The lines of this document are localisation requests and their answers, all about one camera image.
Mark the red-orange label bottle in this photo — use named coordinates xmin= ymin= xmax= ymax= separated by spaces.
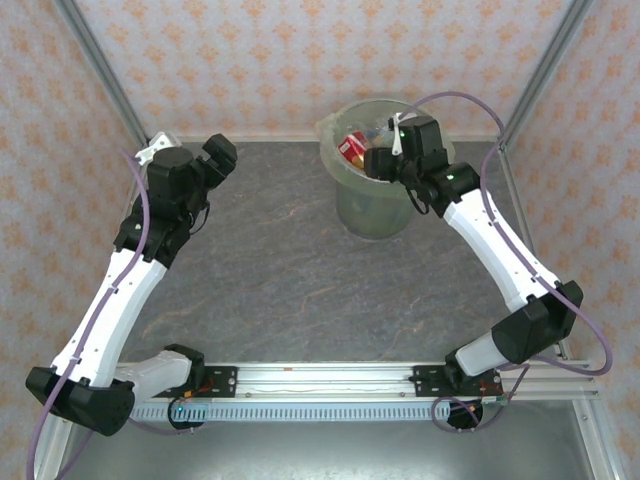
xmin=337 ymin=130 xmax=374 ymax=169

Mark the green plastic bin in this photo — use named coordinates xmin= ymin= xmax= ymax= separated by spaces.
xmin=319 ymin=98 xmax=454 ymax=239

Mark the metal sheet shelf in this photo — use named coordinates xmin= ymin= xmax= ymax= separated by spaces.
xmin=29 ymin=402 xmax=614 ymax=480

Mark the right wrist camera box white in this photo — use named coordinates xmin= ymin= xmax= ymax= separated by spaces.
xmin=387 ymin=112 xmax=404 ymax=157

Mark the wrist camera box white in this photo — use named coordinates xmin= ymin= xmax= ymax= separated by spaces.
xmin=387 ymin=112 xmax=404 ymax=157
xmin=135 ymin=130 xmax=174 ymax=164

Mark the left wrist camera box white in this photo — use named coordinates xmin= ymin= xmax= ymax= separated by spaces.
xmin=135 ymin=130 xmax=174 ymax=164

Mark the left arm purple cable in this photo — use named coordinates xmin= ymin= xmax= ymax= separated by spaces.
xmin=24 ymin=149 xmax=196 ymax=480

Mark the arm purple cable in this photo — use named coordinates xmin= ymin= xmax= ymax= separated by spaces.
xmin=409 ymin=91 xmax=614 ymax=434
xmin=24 ymin=149 xmax=196 ymax=480

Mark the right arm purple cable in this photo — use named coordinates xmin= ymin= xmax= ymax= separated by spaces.
xmin=409 ymin=91 xmax=614 ymax=434

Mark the aluminium back frame bar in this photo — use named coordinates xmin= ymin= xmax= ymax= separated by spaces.
xmin=149 ymin=133 xmax=501 ymax=145

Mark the aluminium frame post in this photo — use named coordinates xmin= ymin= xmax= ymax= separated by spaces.
xmin=52 ymin=0 xmax=154 ymax=151
xmin=497 ymin=0 xmax=596 ymax=151

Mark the grey slotted cable duct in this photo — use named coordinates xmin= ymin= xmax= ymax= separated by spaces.
xmin=129 ymin=403 xmax=451 ymax=424

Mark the aluminium frame leg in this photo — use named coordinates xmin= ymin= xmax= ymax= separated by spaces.
xmin=572 ymin=399 xmax=616 ymax=480
xmin=27 ymin=399 xmax=76 ymax=480

